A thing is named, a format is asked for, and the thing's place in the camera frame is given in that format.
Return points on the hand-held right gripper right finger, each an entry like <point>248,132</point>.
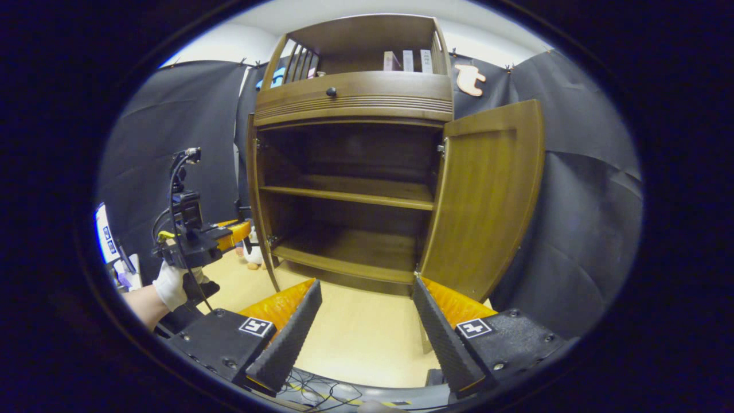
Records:
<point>444,344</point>

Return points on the white blue printed board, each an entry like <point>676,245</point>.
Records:
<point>106,232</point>

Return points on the wooden shoe cabinet door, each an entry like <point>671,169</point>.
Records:
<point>487,201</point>
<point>252,189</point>

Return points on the black backdrop cloth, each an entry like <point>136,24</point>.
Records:
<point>573,229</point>

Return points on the wooden double-door shoe cabinet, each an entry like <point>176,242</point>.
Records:
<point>355,106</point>

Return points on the penguin plush toy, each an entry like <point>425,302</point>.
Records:
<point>253,255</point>

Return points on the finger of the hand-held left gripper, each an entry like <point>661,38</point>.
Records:
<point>226,223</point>
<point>238,235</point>

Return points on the metal door hinge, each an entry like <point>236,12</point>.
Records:
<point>442,147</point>

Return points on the white book with dark lettering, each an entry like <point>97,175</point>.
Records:
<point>426,61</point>

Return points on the wooden cabinet drawer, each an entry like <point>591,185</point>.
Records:
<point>373,92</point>

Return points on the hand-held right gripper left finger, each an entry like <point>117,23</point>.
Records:
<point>289,344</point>

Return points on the wooden cabinet shelf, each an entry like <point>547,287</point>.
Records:
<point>355,195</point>

